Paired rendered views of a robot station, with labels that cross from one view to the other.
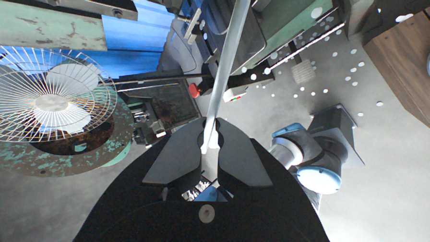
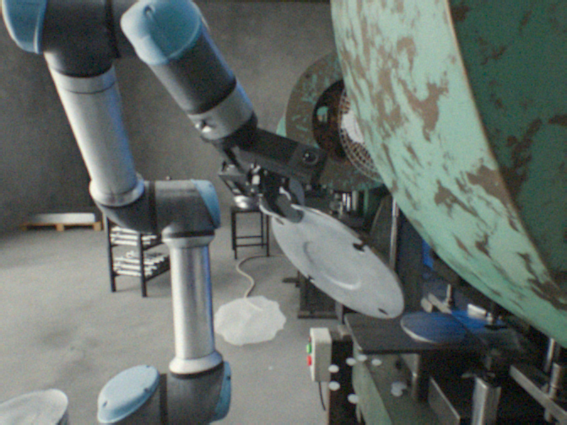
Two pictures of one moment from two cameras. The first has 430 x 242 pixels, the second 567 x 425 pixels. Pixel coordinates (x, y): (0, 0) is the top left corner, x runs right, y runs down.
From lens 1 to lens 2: 0.44 m
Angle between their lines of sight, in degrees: 29
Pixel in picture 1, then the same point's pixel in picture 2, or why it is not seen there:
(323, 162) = (152, 408)
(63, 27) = not seen: hidden behind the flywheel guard
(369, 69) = not seen: outside the picture
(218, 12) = (429, 323)
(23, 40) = not seen: hidden behind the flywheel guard
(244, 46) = (371, 333)
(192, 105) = (332, 307)
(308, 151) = (180, 392)
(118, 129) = (330, 164)
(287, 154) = (198, 347)
